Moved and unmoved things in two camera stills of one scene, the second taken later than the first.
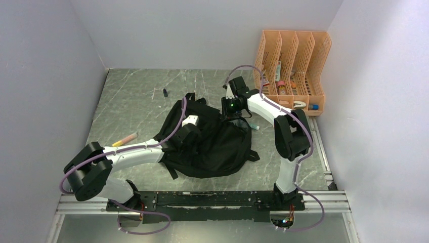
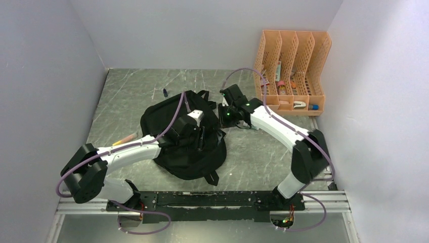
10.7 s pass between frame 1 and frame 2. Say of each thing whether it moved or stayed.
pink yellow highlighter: stayed
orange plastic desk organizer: stayed
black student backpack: moved
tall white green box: stayed
